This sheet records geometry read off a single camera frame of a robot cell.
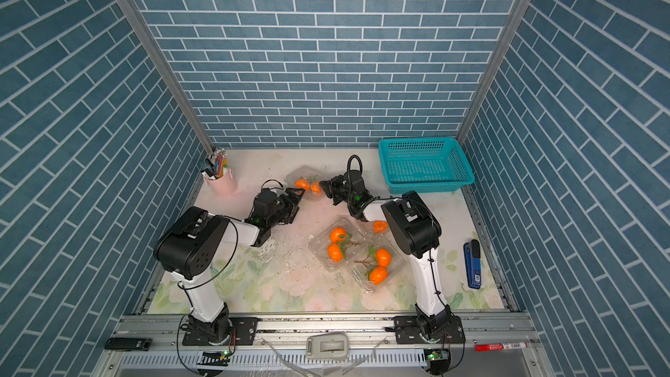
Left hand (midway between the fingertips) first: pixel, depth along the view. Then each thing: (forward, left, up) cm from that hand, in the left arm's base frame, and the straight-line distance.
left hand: (310, 198), depth 95 cm
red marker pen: (-45, -56, -5) cm, 72 cm away
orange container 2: (-13, -11, -2) cm, 17 cm away
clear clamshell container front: (-22, -20, -4) cm, 30 cm away
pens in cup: (+12, +36, +7) cm, 38 cm away
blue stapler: (-20, -56, -3) cm, 59 cm away
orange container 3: (-20, -10, -3) cm, 22 cm away
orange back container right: (-10, -25, -2) cm, 27 cm away
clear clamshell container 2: (-16, -17, -3) cm, 23 cm away
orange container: (+4, -2, +2) cm, 5 cm away
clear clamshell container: (+13, +3, -5) cm, 14 cm away
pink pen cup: (+6, +34, -1) cm, 34 cm away
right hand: (+5, -3, +4) cm, 7 cm away
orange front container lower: (-28, -23, -1) cm, 36 cm away
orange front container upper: (-21, -26, -2) cm, 33 cm away
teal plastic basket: (+22, -49, -6) cm, 54 cm away
